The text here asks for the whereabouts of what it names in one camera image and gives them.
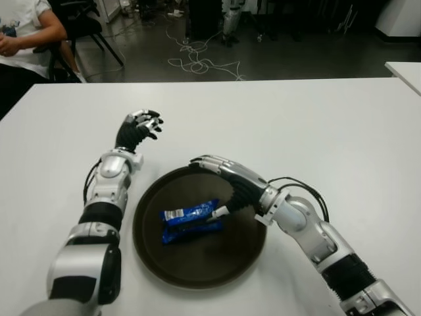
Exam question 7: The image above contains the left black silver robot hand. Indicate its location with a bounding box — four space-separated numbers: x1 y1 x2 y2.
114 109 164 154

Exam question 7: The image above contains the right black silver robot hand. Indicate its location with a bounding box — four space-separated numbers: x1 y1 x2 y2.
189 155 268 222

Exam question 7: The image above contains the blue Oreo cookie packet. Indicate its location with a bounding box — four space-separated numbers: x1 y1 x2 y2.
159 199 224 245

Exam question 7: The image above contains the round dark brown tray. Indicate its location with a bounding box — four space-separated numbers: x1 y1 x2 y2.
132 164 267 290

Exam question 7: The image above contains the black office chair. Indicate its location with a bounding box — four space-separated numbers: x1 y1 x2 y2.
32 0 125 83

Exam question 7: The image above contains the white board panel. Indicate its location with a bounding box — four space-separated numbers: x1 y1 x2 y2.
97 0 122 23

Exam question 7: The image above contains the black floor cabinet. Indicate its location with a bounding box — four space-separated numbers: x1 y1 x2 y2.
186 0 228 40

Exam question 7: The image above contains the seated person in white shirt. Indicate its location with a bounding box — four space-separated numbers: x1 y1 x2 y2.
0 0 85 121

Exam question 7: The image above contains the white side table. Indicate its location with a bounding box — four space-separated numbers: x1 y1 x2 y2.
384 61 421 99

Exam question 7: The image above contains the folded metal stand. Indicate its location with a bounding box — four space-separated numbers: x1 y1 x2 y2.
335 3 358 34

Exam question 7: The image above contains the white cabinet with black base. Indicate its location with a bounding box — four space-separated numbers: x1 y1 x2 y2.
374 0 421 43

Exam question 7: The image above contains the tangled white floor cable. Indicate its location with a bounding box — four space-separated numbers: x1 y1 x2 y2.
165 19 247 82

